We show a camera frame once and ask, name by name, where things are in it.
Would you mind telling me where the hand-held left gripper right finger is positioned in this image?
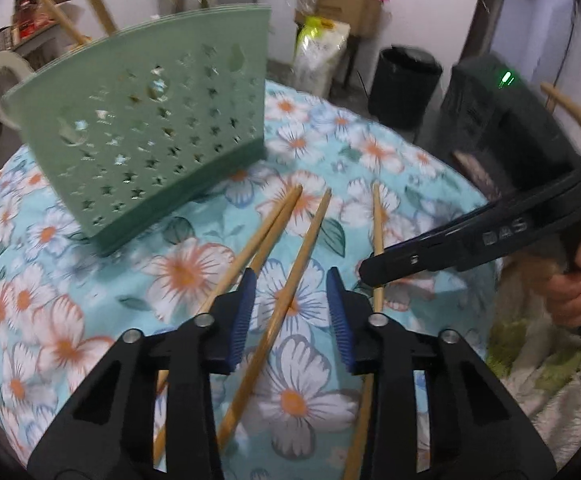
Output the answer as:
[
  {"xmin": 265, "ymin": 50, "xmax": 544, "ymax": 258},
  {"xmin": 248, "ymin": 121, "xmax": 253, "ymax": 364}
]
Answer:
[{"xmin": 325, "ymin": 266, "xmax": 556, "ymax": 480}]

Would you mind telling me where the long grey table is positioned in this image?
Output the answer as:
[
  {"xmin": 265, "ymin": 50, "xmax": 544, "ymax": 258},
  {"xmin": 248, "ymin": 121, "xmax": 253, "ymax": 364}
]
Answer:
[{"xmin": 0, "ymin": 30, "xmax": 88, "ymax": 111}]

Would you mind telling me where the blue floral blanket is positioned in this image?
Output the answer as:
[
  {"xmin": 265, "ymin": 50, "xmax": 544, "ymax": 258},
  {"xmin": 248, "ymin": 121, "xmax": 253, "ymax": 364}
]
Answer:
[{"xmin": 0, "ymin": 80, "xmax": 501, "ymax": 480}]

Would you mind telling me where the green patterned fleece clothing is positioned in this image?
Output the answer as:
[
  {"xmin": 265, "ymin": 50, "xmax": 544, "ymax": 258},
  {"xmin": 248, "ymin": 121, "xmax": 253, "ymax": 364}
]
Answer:
[{"xmin": 488, "ymin": 260, "xmax": 581, "ymax": 466}]

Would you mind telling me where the yellow and white rice bag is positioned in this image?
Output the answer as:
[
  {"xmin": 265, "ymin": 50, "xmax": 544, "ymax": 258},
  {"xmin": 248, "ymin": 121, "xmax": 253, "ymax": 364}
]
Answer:
[{"xmin": 290, "ymin": 16, "xmax": 351, "ymax": 98}]

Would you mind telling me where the large cardboard box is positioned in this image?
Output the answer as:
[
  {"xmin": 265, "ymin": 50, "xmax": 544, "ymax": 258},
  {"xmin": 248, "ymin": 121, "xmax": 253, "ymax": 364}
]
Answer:
[{"xmin": 315, "ymin": 0, "xmax": 384, "ymax": 36}]

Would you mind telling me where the black round bin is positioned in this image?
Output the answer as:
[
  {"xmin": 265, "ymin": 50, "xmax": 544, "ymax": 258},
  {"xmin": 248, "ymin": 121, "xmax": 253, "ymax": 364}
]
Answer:
[{"xmin": 368, "ymin": 46, "xmax": 444, "ymax": 131}]

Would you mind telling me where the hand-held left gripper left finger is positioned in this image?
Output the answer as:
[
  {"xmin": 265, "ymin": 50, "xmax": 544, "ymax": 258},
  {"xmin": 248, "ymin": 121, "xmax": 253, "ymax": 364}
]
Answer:
[{"xmin": 27, "ymin": 267, "xmax": 257, "ymax": 480}]

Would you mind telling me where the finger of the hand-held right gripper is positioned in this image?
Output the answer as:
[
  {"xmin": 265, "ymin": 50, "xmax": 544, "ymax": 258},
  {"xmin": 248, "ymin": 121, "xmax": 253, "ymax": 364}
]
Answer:
[{"xmin": 359, "ymin": 224, "xmax": 477, "ymax": 289}]

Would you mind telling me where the green plastic utensil holder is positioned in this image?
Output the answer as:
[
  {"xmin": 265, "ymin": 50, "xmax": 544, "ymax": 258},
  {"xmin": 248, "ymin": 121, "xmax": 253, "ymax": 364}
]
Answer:
[{"xmin": 1, "ymin": 4, "xmax": 272, "ymax": 257}]

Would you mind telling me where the person's right hand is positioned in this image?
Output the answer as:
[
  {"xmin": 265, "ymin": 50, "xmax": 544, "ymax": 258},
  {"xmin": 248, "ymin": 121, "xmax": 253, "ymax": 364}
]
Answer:
[{"xmin": 539, "ymin": 209, "xmax": 581, "ymax": 330}]

